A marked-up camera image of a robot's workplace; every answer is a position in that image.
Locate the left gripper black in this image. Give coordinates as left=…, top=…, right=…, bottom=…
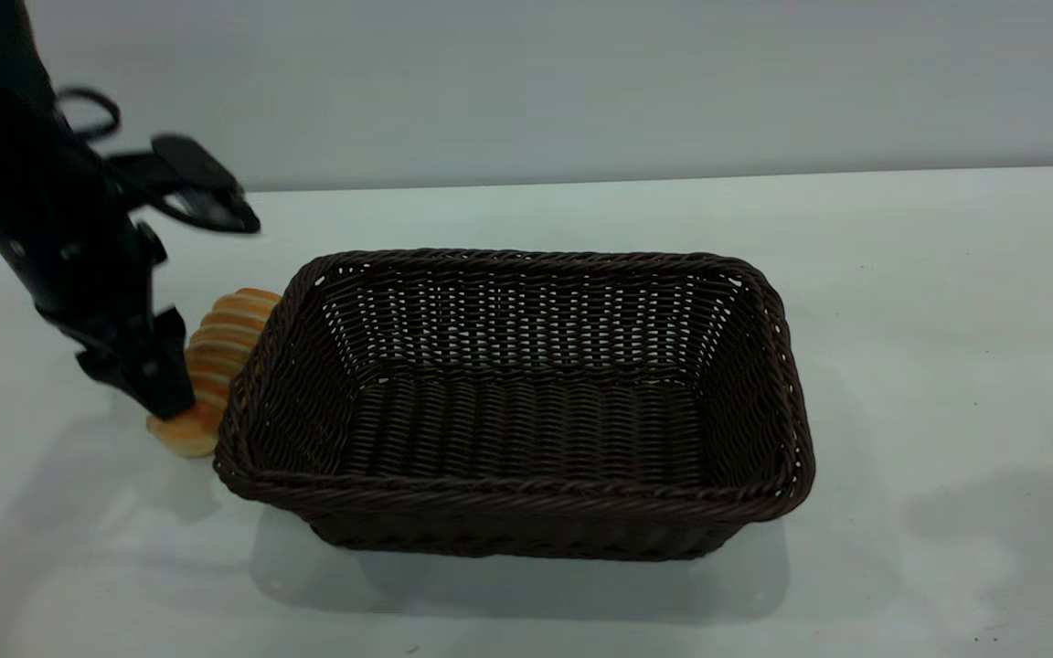
left=33, top=219, right=197, bottom=422

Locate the ridged orange bread roll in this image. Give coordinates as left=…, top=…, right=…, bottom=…
left=146, top=288, right=285, bottom=460

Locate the dark brown wicker basket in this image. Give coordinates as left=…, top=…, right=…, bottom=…
left=213, top=247, right=817, bottom=560

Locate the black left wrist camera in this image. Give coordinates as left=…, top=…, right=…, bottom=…
left=104, top=133, right=262, bottom=235

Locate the black looped cable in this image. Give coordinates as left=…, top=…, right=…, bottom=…
left=55, top=86, right=122, bottom=144

